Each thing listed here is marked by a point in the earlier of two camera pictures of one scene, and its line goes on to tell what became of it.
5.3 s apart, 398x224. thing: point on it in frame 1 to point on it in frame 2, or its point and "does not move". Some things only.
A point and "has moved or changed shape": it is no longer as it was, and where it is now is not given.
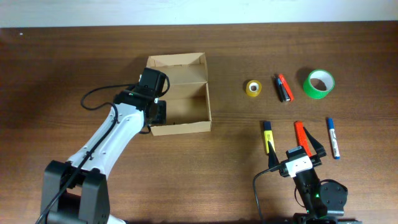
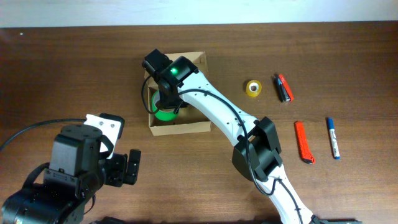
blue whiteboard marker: x=334 y=141 does not move
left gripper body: x=161 y=112 to x=115 y=168
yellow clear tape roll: x=253 y=88 does not move
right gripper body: x=306 y=174 to x=166 y=101
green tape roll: x=324 y=76 has moved or changed shape
